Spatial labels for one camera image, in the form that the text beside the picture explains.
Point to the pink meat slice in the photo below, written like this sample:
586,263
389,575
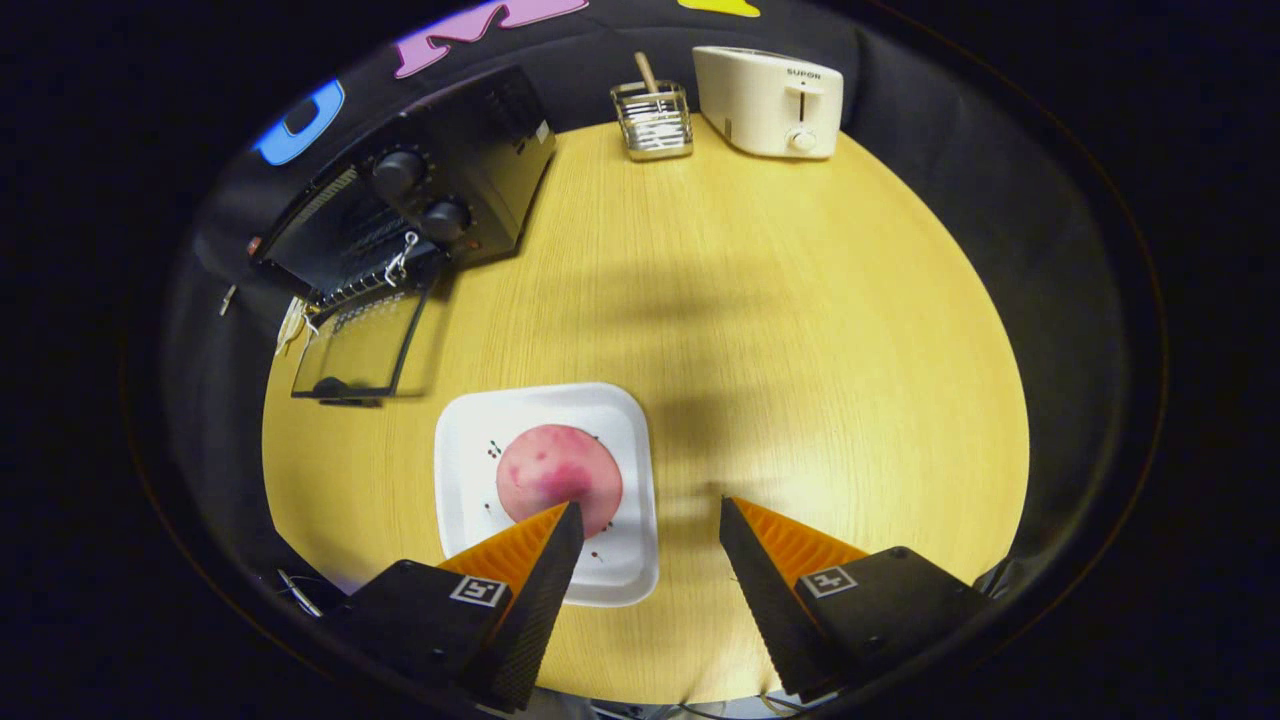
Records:
555,470

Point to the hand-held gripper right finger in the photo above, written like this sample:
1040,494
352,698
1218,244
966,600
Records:
770,600

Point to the wooden stick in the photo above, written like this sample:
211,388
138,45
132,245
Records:
648,72

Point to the black toaster oven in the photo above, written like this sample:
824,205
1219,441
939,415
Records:
500,150

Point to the white square plate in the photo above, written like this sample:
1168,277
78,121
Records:
470,440

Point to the white toaster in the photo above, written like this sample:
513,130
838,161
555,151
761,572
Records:
760,100

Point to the metal cloth clip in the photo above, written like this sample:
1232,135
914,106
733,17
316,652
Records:
228,300

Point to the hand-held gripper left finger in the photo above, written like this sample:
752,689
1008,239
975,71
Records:
540,600

